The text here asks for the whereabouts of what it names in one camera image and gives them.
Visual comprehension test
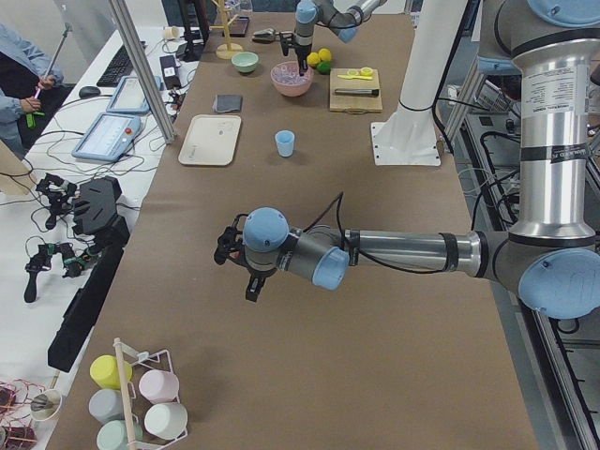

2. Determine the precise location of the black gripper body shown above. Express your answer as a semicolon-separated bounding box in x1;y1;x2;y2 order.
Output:
279;30;313;64
214;214;276;278

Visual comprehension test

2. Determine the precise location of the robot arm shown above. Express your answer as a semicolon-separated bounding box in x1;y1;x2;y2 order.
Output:
278;0;386;77
214;1;599;320

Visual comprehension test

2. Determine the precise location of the pile of ice cubes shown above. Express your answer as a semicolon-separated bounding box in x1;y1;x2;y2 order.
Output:
272;64;310;86

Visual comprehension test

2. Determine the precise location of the steel ice scoop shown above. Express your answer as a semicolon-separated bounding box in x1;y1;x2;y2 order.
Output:
251;27;293;44

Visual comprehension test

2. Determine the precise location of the wooden cup stand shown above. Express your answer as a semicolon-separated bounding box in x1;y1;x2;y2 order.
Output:
210;0;243;60

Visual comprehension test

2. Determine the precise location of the blue plastic cup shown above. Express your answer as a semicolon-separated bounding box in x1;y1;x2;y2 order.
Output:
275;129;295;158

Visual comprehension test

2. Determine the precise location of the white cup rack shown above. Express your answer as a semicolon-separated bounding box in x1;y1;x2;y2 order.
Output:
113;337;189;449

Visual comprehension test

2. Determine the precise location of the pink cup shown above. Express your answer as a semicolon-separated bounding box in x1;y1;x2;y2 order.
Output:
139;369;180;404

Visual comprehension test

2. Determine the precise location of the white cup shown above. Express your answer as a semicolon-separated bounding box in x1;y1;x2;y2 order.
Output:
144;402;188;440

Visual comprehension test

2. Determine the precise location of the yellow cup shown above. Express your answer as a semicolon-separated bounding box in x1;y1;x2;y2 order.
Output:
89;354;121;390

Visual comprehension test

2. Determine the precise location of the grey cup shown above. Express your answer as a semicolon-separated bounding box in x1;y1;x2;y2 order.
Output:
88;389;124;424

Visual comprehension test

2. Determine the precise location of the mint cup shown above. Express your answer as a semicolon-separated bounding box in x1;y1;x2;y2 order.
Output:
96;420;128;450

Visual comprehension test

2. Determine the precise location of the whole yellow lemon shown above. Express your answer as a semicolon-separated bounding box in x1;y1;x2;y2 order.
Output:
318;48;333;62
306;52;321;68

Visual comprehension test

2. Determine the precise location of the pink bowl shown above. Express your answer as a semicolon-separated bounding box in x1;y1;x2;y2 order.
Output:
270;61;314;98

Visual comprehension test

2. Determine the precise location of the green lime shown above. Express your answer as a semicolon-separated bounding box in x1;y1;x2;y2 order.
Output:
316;61;331;75

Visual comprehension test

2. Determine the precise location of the green bowl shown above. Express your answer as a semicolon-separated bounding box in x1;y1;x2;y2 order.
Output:
231;52;260;74

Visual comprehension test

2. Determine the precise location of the wooden cutting board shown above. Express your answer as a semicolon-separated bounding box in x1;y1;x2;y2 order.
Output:
329;67;383;113

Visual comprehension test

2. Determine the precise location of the yellow plastic knife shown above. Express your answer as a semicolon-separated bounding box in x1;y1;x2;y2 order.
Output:
337;74;373;81

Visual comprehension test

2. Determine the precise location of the grey folded cloth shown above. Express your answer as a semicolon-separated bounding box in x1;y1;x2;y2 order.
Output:
213;95;243;113

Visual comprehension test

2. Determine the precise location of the cream rabbit tray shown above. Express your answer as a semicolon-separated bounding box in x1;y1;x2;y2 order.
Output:
178;114;242;166

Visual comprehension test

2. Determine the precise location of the blue teach pendant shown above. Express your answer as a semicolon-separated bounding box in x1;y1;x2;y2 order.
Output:
71;112;142;162
106;75;150;115

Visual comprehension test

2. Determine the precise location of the black keyboard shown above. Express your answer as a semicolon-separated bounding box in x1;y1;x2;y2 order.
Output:
96;45;134;87

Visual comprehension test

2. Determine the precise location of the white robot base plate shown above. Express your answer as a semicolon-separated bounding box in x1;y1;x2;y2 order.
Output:
370;122;441;166

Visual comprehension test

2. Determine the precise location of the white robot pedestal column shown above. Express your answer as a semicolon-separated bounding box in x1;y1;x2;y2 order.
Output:
397;0;470;126

